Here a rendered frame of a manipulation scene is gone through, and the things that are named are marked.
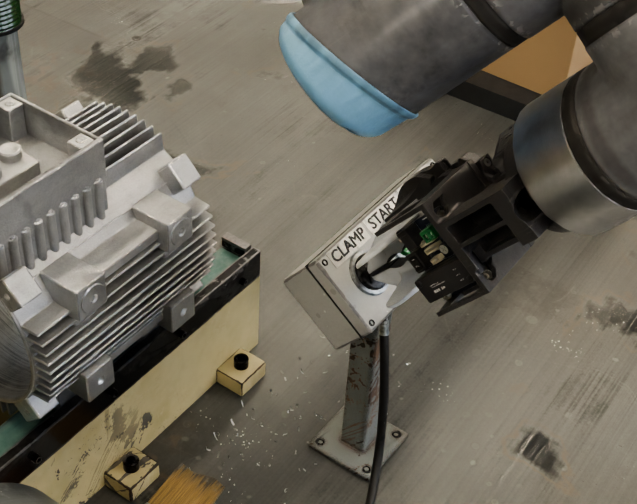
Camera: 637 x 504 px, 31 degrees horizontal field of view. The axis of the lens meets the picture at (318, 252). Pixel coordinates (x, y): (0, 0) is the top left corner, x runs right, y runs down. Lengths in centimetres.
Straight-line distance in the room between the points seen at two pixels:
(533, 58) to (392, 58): 91
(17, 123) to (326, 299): 28
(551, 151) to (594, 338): 62
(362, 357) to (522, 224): 36
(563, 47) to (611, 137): 89
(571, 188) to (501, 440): 51
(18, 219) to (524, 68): 88
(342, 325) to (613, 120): 33
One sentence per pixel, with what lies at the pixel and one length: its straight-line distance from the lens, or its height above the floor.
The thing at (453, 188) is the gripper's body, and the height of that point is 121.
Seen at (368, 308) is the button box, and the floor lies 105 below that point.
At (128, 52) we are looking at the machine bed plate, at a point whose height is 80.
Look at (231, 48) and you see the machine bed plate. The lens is 166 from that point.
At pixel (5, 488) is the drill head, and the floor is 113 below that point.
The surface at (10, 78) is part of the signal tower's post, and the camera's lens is 129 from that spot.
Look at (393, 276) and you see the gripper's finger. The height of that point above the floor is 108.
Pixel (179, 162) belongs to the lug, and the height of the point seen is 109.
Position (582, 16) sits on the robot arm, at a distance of 63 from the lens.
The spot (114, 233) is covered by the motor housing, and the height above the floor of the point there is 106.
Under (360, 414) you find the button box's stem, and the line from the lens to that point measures 106.
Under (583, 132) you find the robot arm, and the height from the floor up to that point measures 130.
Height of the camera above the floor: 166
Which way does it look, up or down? 41 degrees down
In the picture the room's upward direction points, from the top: 4 degrees clockwise
